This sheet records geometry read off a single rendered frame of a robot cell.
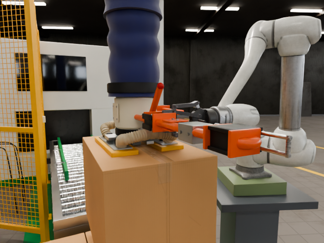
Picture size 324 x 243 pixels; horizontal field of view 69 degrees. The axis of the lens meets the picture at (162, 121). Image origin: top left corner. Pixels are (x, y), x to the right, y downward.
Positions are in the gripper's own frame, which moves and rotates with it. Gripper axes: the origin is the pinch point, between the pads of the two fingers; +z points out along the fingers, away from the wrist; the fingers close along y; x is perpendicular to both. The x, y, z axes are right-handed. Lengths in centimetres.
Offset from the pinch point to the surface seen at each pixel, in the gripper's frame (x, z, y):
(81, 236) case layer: 52, 21, 66
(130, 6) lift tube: 15.8, 5.0, -40.1
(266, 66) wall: 802, -977, -139
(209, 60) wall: 911, -700, -166
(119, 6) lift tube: 18.1, 8.6, -40.1
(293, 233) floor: 60, -164, 119
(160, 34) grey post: 345, -163, -117
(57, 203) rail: 88, 32, 61
